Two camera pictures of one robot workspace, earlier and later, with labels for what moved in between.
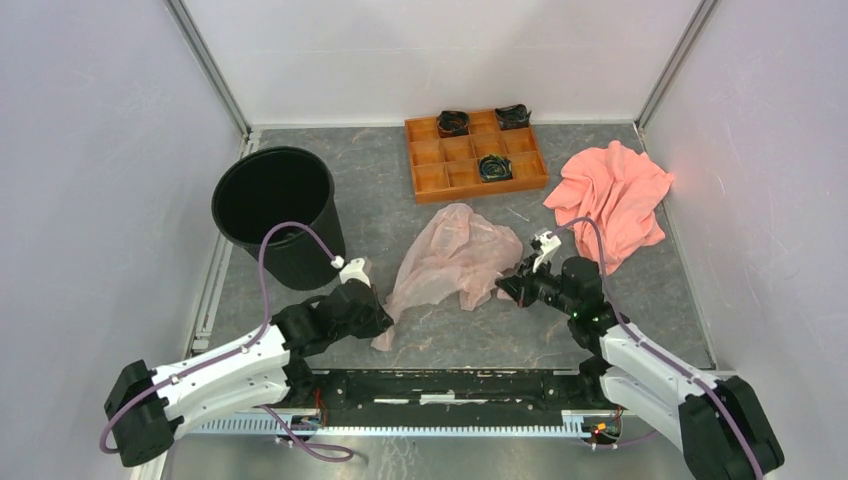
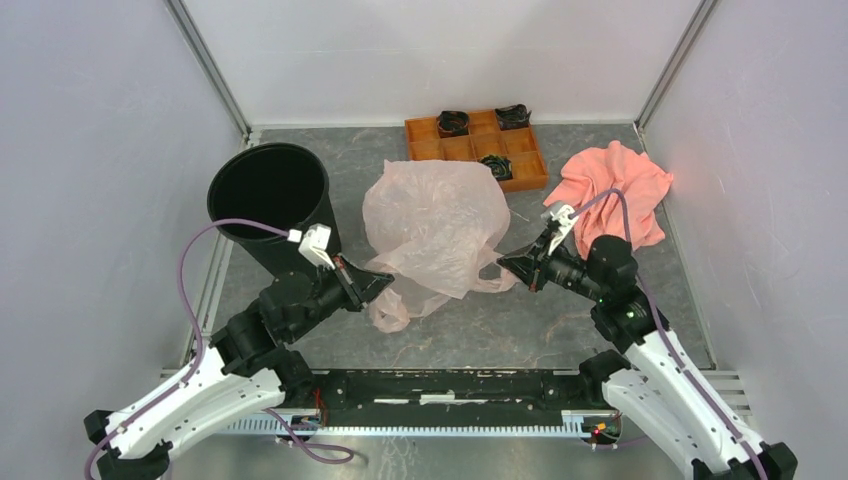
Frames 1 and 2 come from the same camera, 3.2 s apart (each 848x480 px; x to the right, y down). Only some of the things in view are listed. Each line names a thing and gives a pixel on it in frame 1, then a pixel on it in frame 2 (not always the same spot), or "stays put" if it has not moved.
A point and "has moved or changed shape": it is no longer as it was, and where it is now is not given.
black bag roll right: [513, 116] stays put
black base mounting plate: [445, 397] stays put
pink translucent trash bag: [451, 251] has moved or changed shape
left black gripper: [379, 323] to [366, 285]
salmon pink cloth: [618, 191] stays put
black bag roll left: [453, 123] stays put
